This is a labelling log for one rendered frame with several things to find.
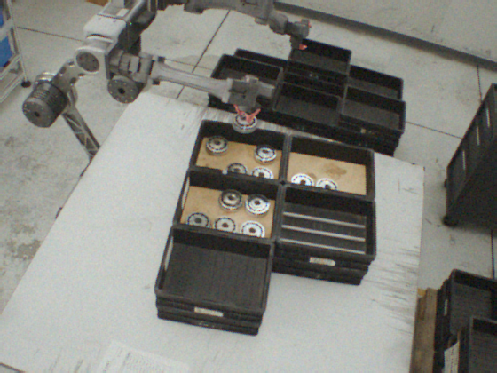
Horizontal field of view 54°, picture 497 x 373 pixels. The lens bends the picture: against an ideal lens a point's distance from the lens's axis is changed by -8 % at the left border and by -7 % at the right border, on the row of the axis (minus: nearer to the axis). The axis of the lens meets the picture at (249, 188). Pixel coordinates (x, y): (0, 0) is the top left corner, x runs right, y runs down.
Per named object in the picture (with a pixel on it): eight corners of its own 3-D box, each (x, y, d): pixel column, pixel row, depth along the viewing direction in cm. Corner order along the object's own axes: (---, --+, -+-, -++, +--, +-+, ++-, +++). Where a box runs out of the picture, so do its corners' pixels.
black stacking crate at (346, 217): (271, 258, 206) (275, 242, 198) (279, 201, 226) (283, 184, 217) (367, 274, 206) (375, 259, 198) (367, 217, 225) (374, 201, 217)
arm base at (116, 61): (116, 67, 182) (114, 39, 173) (137, 71, 182) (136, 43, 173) (106, 80, 177) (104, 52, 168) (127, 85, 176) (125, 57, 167)
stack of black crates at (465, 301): (483, 364, 255) (503, 347, 237) (431, 352, 258) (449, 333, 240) (483, 300, 281) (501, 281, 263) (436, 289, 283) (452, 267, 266)
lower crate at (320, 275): (267, 273, 215) (271, 257, 206) (274, 216, 234) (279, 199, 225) (360, 288, 215) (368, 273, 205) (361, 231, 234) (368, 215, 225)
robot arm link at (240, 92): (242, 77, 154) (234, 109, 156) (264, 81, 166) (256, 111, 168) (134, 50, 173) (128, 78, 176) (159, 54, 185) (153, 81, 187)
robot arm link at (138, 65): (127, 54, 171) (123, 69, 173) (154, 60, 170) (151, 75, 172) (136, 55, 180) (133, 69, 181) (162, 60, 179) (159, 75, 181)
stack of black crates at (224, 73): (204, 133, 341) (208, 79, 307) (217, 105, 360) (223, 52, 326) (263, 149, 338) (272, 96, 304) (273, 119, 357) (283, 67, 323)
